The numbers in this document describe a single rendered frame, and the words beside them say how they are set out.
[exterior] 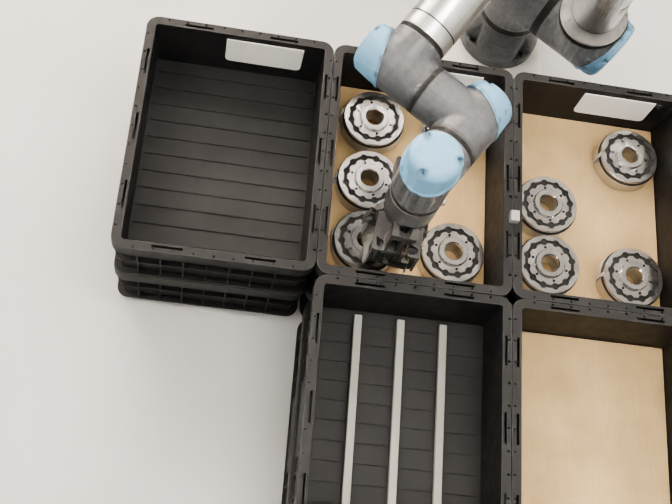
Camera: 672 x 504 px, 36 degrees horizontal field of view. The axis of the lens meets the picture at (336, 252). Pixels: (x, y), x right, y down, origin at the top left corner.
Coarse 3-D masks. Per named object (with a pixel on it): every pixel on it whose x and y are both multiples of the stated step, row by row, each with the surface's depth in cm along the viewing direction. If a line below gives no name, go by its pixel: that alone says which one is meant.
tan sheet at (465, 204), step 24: (408, 120) 174; (336, 144) 170; (408, 144) 172; (336, 168) 169; (480, 168) 173; (456, 192) 170; (480, 192) 171; (336, 216) 165; (456, 216) 169; (480, 216) 169; (360, 240) 164; (480, 240) 168; (336, 264) 162
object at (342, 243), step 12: (348, 216) 162; (360, 216) 163; (336, 228) 161; (348, 228) 161; (336, 240) 160; (348, 240) 161; (348, 252) 160; (348, 264) 159; (360, 264) 159; (372, 264) 160; (384, 264) 160
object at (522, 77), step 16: (528, 80) 169; (544, 80) 169; (560, 80) 170; (576, 80) 170; (624, 96) 171; (640, 96) 171; (656, 96) 172; (512, 272) 156; (512, 288) 155; (576, 304) 155; (592, 304) 156; (608, 304) 156; (624, 304) 156; (640, 304) 157
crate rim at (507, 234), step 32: (448, 64) 168; (512, 96) 167; (512, 128) 165; (512, 160) 163; (512, 192) 161; (320, 224) 153; (512, 224) 158; (320, 256) 151; (512, 256) 157; (448, 288) 153; (480, 288) 154
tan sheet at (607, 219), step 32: (544, 128) 178; (576, 128) 179; (608, 128) 180; (544, 160) 175; (576, 160) 176; (576, 192) 174; (608, 192) 175; (640, 192) 176; (576, 224) 172; (608, 224) 173; (640, 224) 174; (576, 288) 167
